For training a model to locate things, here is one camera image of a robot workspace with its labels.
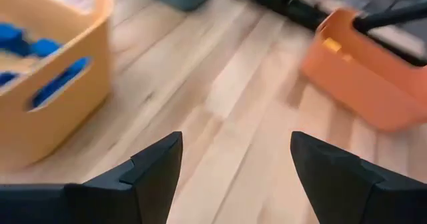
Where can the large blue building block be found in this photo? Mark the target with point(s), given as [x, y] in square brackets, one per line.
[60, 82]

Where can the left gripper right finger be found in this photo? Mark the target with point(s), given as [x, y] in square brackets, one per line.
[333, 190]

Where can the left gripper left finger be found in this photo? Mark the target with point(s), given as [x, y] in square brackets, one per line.
[150, 190]

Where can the orange plastic bin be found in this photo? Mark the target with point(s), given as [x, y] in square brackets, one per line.
[367, 94]

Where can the yellow plastic bin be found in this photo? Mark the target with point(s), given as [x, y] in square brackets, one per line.
[66, 134]

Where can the black aluminium table frame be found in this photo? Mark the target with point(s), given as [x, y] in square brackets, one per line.
[300, 14]

